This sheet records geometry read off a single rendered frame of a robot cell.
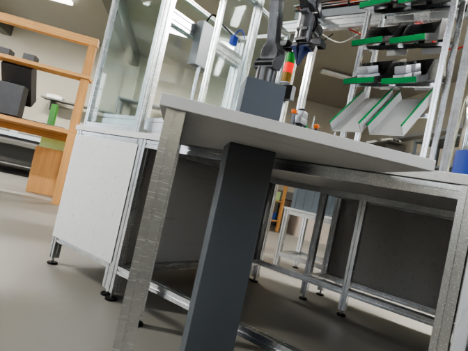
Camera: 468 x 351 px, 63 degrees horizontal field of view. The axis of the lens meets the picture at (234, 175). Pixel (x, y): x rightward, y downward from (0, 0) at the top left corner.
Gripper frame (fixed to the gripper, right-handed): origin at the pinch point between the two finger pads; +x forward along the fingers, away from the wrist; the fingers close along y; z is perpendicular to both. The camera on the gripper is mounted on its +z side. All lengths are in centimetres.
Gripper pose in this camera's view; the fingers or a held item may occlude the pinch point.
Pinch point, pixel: (299, 56)
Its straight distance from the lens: 163.2
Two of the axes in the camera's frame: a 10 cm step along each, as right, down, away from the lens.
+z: 5.8, 1.5, 8.0
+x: -2.1, 9.8, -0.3
